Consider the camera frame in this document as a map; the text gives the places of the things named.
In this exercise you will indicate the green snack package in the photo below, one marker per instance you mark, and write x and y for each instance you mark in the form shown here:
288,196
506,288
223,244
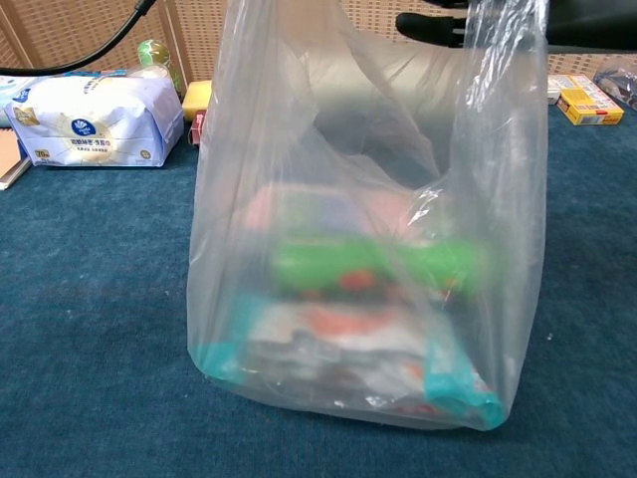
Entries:
348,264

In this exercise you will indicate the light blue wet wipes pack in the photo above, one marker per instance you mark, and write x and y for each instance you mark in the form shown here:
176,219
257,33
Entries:
12,94

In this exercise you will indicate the small white box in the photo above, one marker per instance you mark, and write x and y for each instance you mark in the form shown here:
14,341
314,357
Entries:
553,92

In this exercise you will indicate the brown spiral notebook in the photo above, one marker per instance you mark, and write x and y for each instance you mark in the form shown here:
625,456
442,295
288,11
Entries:
10,154

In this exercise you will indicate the wooden rattan folding screen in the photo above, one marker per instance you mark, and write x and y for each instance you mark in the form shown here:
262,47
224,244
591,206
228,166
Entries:
74,25

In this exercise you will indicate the yellow box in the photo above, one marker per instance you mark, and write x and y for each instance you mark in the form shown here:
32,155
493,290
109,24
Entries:
587,102

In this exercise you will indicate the white blue tissue pack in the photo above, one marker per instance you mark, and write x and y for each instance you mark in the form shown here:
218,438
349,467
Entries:
94,124

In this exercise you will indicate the brown chocolate cookie box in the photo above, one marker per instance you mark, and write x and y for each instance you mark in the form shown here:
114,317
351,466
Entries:
197,129

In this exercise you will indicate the green bottle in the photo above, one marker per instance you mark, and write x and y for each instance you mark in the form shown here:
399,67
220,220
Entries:
154,52

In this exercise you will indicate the teal table carpet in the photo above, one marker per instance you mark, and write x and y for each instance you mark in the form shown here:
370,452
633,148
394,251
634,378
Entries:
89,299

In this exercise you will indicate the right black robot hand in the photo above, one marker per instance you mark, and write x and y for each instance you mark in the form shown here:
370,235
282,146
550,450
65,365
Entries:
587,25

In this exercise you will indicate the clear plastic bag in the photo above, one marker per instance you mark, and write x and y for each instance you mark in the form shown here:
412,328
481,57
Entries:
308,149

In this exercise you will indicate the teal edged white package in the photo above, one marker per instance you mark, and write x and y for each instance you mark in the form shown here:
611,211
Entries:
458,388

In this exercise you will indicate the yellow sponge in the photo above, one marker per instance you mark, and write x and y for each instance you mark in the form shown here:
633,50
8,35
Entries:
196,99

